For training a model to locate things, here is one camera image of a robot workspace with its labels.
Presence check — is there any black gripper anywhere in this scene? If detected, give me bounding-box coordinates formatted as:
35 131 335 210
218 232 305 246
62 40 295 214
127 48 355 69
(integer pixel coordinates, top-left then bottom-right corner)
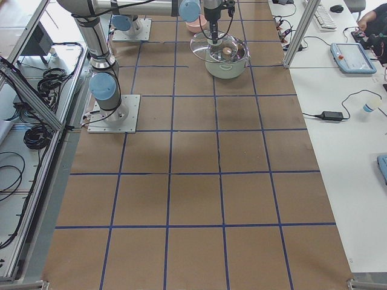
203 0 235 45

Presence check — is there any glass pot lid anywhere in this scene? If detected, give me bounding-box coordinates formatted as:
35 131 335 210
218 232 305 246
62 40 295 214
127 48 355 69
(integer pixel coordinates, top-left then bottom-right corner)
190 30 238 63

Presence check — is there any beige egg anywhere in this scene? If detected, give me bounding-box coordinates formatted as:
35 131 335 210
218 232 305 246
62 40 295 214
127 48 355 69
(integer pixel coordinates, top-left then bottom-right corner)
223 47 232 56

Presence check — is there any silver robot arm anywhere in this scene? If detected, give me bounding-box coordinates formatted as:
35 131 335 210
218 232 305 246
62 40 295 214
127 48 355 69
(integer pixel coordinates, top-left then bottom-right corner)
112 15 143 35
59 1 235 124

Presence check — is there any pale green cooking pot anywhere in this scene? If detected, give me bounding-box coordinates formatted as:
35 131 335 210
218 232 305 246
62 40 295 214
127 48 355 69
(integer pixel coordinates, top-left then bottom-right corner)
205 39 250 79

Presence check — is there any pink bowl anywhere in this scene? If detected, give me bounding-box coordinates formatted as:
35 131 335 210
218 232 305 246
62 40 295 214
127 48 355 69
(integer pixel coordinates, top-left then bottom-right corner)
185 14 207 33

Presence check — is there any white keyboard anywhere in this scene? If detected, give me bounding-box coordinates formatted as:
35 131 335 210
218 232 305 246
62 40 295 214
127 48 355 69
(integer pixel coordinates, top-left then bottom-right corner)
313 4 337 31

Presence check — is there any blue teach pendant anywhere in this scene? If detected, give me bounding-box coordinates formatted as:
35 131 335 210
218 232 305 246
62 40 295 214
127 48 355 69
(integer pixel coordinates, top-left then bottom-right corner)
330 43 377 74

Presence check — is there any black power adapter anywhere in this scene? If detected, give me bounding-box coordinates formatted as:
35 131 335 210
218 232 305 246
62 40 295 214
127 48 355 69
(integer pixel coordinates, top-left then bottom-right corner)
320 111 345 121

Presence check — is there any brown paper table mat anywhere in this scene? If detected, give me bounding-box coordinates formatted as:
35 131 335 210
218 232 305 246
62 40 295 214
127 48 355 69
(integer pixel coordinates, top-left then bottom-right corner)
43 1 351 289

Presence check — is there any paper cup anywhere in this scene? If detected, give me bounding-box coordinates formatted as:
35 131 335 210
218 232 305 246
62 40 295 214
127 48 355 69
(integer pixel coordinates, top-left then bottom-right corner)
363 98 382 113

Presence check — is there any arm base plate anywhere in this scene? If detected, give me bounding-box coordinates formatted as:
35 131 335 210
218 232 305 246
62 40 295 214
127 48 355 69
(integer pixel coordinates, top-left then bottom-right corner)
111 16 152 42
87 94 141 134

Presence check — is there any aluminium frame post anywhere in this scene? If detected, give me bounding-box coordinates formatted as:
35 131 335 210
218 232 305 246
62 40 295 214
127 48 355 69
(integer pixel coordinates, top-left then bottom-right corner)
283 0 320 68

